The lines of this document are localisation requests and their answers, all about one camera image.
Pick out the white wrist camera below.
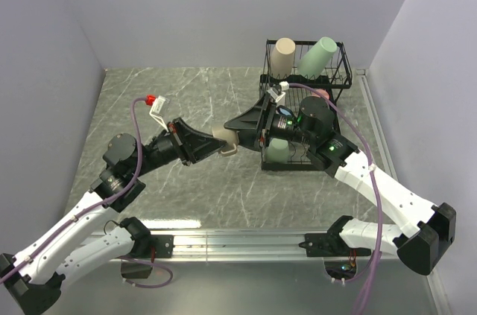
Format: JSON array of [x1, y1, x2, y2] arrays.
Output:
[[267, 81, 289, 106], [146, 95, 170, 129]]

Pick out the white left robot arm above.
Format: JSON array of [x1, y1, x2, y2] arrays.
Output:
[[1, 118, 227, 314]]

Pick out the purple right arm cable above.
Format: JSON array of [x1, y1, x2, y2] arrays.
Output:
[[288, 83, 385, 315]]

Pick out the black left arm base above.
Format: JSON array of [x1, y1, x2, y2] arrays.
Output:
[[150, 235, 174, 259]]

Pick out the large green plastic tumbler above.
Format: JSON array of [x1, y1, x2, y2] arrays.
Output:
[[297, 36, 338, 79]]

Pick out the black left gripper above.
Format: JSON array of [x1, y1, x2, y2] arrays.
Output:
[[132, 115, 228, 176]]

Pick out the pink plastic tumbler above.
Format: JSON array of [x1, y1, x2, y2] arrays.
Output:
[[311, 89, 330, 101]]

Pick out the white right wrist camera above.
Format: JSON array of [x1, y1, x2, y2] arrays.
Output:
[[267, 81, 289, 106]]

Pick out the olive ceramic mug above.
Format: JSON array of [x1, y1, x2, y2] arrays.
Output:
[[212, 124, 239, 157]]

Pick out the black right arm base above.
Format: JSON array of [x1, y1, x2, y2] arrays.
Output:
[[298, 233, 354, 258]]

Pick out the aluminium mounting rail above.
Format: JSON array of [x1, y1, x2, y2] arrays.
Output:
[[22, 228, 454, 315]]

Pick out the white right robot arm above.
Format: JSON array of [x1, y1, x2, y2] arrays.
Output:
[[224, 94, 456, 276]]

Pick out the blue plastic tumbler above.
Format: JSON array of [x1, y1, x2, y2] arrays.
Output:
[[277, 106, 294, 116]]

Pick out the small green plastic tumbler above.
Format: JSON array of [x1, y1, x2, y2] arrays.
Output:
[[265, 138, 289, 164]]

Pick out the beige plastic tumbler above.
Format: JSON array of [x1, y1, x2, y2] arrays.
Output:
[[270, 37, 296, 79]]

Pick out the black wire dish rack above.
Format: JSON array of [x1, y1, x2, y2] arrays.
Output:
[[259, 39, 353, 171]]

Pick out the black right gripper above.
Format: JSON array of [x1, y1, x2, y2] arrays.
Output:
[[224, 93, 315, 153]]

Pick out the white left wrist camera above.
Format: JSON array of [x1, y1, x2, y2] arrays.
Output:
[[146, 95, 170, 129]]

